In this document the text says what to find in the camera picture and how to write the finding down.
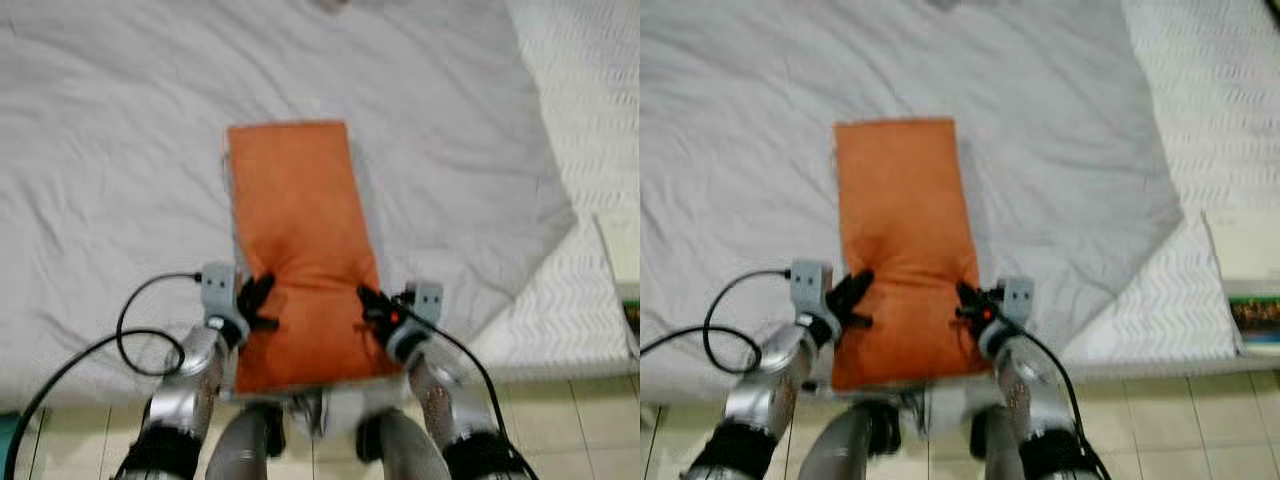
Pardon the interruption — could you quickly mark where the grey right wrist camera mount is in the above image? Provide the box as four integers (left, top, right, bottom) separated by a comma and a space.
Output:
1000, 277, 1037, 327
405, 282, 445, 332

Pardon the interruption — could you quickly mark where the white picture book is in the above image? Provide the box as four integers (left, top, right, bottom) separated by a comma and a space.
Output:
595, 210, 641, 337
1200, 208, 1280, 359

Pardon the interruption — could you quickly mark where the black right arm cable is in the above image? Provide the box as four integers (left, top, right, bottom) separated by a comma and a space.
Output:
998, 300, 1113, 480
398, 296, 542, 480

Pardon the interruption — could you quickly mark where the orange pillow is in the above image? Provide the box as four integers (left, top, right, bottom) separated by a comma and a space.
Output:
225, 120, 407, 394
832, 117, 997, 392

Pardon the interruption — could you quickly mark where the grey blanket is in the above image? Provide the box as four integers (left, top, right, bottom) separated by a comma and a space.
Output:
640, 0, 1187, 403
0, 0, 580, 403

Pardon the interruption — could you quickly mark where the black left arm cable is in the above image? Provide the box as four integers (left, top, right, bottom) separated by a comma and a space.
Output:
640, 268, 795, 378
5, 272, 205, 480

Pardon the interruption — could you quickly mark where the silver robot leg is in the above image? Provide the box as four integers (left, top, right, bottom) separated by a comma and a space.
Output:
968, 405, 1033, 480
355, 405, 453, 480
795, 403, 903, 480
205, 403, 288, 480

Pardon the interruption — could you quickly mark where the teal object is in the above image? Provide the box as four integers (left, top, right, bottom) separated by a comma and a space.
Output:
0, 412, 20, 480

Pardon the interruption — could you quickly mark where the white patterned mattress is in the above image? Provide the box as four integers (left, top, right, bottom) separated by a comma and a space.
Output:
1060, 0, 1280, 383
470, 0, 641, 387

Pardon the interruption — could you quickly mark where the silver robot left leg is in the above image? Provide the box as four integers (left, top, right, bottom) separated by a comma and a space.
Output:
795, 403, 903, 480
205, 403, 288, 480

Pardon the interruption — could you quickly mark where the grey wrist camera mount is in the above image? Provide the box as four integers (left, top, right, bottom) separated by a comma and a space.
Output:
1000, 277, 1037, 327
790, 260, 832, 317
405, 282, 445, 332
200, 262, 239, 320

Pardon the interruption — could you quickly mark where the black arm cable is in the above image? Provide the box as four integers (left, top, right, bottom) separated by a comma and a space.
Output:
998, 300, 1113, 480
398, 296, 542, 480
640, 268, 795, 378
5, 272, 205, 480

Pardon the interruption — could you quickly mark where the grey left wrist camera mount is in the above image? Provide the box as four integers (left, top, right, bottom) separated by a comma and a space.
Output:
200, 262, 239, 320
790, 260, 832, 317

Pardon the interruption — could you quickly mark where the silver robot right leg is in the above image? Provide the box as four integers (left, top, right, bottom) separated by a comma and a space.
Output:
968, 405, 1033, 480
355, 405, 453, 480

